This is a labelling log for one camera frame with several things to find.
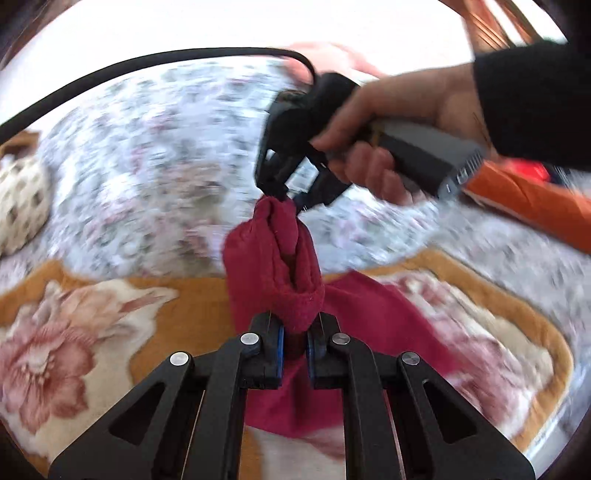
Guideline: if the red object behind cushion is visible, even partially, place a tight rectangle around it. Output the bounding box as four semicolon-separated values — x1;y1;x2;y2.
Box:
505;159;551;183

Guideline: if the black sleeved right forearm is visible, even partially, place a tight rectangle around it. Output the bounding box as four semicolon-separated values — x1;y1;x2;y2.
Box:
473;41;590;172

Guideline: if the plush floral orange blanket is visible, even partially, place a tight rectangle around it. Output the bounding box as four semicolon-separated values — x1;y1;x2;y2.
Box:
1;249;574;475

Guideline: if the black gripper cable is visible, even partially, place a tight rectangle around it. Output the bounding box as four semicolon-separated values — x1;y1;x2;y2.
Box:
0;47;320;146

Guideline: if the person's right hand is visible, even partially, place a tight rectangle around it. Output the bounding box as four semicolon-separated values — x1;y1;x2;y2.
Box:
311;64;492;206

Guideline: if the grey floral quilt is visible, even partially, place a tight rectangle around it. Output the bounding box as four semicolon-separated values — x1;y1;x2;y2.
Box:
1;57;590;357

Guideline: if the cream dotted pillow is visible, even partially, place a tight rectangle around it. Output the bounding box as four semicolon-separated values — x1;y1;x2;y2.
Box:
0;155;51;256

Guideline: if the orange velvet cushion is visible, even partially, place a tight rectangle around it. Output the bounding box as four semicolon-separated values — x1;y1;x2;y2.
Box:
464;161;590;254

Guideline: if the wooden chair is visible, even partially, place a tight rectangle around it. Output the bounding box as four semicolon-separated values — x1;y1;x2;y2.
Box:
441;0;566;54

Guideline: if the dark red sweater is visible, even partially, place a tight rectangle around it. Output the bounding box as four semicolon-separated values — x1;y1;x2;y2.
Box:
222;196;459;438

